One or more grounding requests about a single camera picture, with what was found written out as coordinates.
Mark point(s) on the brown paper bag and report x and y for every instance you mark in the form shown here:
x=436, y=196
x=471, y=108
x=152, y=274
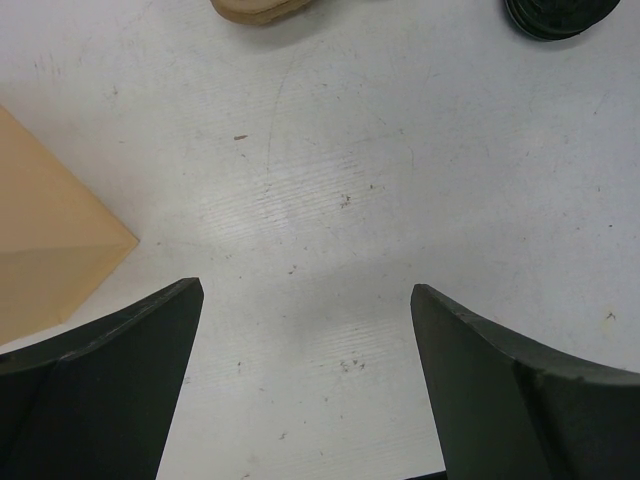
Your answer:
x=58, y=240

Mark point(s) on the brown pulp cup carrier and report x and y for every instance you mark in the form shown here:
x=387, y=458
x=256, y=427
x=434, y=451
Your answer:
x=256, y=12

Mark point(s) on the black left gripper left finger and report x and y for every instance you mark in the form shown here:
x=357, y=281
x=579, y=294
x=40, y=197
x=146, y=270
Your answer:
x=97, y=401

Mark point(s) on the stack of black lids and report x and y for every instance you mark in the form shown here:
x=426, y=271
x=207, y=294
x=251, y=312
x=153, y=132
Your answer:
x=554, y=20

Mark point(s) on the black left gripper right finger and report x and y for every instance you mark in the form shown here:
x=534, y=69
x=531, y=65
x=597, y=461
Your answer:
x=508, y=407

